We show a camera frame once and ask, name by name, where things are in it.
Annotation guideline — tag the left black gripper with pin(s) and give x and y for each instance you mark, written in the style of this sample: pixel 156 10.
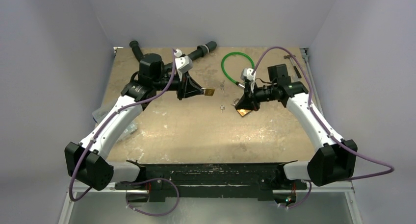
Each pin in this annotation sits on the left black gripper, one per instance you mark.
pixel 187 87

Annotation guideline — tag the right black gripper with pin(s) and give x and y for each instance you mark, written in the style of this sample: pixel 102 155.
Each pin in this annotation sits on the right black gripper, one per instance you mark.
pixel 248 98

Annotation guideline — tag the large brass padlock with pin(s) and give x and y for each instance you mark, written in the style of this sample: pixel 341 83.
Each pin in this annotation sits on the large brass padlock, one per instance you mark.
pixel 241 112

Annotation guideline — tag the green cable lock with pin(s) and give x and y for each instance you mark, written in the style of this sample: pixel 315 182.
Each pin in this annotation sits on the green cable lock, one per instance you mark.
pixel 230 68

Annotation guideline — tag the cable lock keys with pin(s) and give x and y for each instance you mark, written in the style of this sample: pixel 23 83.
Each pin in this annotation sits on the cable lock keys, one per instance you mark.
pixel 222 86

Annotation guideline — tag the small brass padlock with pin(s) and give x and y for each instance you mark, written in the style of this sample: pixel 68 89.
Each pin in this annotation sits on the small brass padlock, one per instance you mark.
pixel 208 91

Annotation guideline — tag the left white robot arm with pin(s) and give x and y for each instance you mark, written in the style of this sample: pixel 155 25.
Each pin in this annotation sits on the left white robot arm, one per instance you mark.
pixel 86 161

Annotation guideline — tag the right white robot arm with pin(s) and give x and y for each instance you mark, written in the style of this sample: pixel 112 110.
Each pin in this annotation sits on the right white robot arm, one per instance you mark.
pixel 334 158

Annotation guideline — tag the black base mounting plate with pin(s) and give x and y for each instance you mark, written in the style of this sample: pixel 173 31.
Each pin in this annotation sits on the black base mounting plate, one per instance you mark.
pixel 261 181

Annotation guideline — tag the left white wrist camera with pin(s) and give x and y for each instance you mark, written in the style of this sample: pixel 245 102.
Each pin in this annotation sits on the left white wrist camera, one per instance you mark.
pixel 183 63

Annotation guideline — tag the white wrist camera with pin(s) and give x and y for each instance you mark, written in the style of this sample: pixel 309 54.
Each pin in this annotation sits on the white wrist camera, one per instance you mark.
pixel 248 76
pixel 183 63

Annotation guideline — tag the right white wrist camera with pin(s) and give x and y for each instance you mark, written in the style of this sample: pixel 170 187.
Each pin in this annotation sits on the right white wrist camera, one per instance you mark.
pixel 248 76

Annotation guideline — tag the small black-handled hammer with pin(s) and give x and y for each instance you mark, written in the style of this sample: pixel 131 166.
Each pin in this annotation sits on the small black-handled hammer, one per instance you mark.
pixel 288 57

